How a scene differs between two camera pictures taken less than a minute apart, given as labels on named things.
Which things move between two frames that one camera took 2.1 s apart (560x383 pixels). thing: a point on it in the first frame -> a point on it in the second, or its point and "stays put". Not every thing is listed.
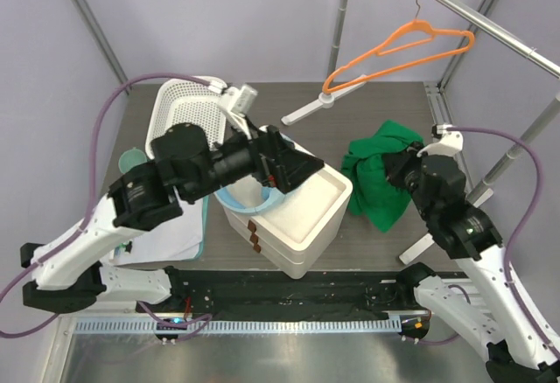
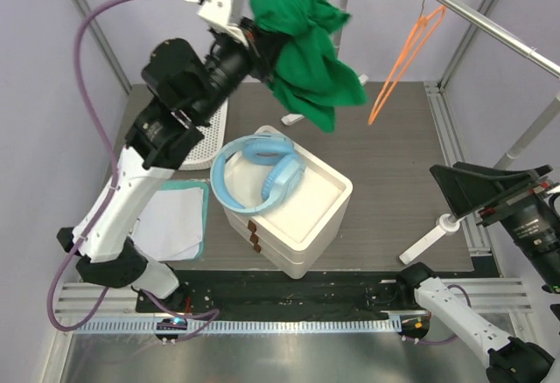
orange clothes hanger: [382, 51] -> [425, 27]
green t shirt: [369, 191] -> [311, 80]
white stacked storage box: [288, 235] stays put
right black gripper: [395, 163] -> [465, 184]
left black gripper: [278, 163] -> [265, 45]
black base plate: [294, 294] stays put
